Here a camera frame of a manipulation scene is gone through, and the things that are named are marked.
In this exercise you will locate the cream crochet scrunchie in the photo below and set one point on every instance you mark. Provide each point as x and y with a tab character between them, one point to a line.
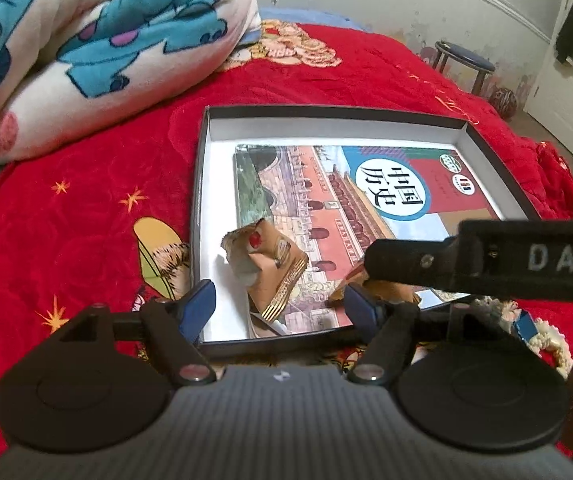
550	340

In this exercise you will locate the brown triangular snack packet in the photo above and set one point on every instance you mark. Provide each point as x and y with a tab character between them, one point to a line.
268	264
382	290

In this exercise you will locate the monster cartoon white comforter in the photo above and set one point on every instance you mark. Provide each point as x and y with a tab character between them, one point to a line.
71	67

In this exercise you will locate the blue round stool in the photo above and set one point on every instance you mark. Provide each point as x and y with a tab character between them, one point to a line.
447	51

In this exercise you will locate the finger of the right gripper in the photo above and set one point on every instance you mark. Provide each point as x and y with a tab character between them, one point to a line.
413	262

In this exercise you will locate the blue binder clip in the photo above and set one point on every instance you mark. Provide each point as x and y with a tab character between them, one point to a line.
523	327

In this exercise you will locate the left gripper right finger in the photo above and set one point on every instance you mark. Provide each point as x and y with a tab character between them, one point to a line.
388	328

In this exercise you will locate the red plush bed blanket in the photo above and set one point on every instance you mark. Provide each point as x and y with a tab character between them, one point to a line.
66	237

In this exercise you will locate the patterned ball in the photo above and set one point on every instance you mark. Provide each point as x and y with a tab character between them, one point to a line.
504	101

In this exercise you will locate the black shallow box tray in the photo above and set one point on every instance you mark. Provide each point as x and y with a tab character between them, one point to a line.
229	331

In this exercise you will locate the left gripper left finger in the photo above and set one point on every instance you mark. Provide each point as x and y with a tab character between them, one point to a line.
170	330

